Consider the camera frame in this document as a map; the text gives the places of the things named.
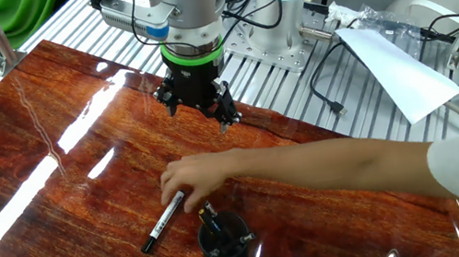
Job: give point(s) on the black pen clear cap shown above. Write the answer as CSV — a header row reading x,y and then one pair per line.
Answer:
x,y
213,253

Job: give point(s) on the wood grain table mat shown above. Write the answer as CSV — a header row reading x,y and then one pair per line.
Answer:
x,y
82,195

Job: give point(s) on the person's bare forearm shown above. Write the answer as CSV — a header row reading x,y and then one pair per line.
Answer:
x,y
334,167

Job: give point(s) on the green cloth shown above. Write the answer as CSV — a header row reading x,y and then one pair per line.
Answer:
x,y
6,21

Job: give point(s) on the clear plastic bag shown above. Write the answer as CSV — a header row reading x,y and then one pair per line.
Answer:
x,y
374,17

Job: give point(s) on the white paper sheet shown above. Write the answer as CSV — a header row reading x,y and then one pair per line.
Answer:
x,y
402,71

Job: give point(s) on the white marker pen black cap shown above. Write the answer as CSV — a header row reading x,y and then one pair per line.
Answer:
x,y
165,218

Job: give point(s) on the person's bare hand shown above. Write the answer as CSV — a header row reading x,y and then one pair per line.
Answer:
x,y
195,174

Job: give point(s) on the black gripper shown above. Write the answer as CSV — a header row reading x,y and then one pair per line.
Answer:
x,y
194,83

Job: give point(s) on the black pen silver clip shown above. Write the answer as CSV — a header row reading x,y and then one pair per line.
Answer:
x,y
241,240

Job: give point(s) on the black pen clear end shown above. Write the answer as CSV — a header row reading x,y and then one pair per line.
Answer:
x,y
209,207

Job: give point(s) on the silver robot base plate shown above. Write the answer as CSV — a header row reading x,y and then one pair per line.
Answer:
x,y
288,60

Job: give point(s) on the black pen gold end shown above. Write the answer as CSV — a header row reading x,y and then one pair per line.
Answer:
x,y
208,223

